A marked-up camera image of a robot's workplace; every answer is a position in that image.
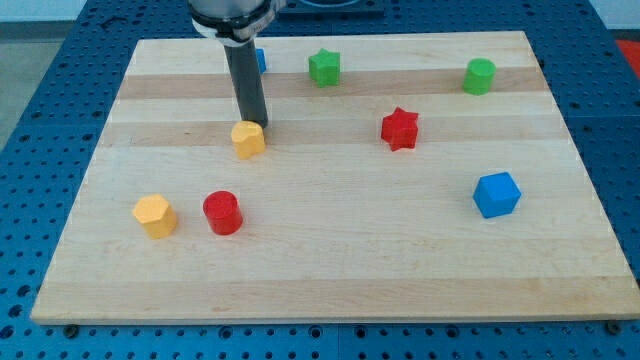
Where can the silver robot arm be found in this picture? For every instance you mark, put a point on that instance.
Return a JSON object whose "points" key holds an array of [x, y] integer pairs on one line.
{"points": [[234, 21]]}

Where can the blue cube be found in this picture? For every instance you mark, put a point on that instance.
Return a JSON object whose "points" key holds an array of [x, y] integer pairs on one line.
{"points": [[496, 195]]}

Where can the yellow heart block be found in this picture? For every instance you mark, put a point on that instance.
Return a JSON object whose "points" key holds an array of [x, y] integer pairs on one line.
{"points": [[248, 139]]}

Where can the red star block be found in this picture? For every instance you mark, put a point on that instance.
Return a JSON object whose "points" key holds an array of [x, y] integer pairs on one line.
{"points": [[400, 129]]}

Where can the wooden board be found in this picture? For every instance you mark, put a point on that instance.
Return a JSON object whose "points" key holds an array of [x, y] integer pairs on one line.
{"points": [[337, 227]]}

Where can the red cylinder block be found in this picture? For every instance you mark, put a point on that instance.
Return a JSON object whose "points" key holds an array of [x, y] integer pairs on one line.
{"points": [[223, 213]]}

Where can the green star block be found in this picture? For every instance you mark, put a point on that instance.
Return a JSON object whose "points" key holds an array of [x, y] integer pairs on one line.
{"points": [[325, 68]]}

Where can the small blue block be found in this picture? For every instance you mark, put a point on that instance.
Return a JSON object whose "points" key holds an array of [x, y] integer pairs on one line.
{"points": [[261, 59]]}

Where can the yellow hexagon block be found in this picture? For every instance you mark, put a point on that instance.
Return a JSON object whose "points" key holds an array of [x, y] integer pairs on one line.
{"points": [[156, 216]]}

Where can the green cylinder block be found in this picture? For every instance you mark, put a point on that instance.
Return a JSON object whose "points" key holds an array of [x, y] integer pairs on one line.
{"points": [[479, 76]]}

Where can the red object at edge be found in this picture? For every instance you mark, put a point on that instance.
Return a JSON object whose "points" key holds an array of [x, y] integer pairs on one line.
{"points": [[631, 51]]}

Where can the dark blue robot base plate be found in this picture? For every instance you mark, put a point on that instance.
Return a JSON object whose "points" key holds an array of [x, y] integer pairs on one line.
{"points": [[316, 9]]}

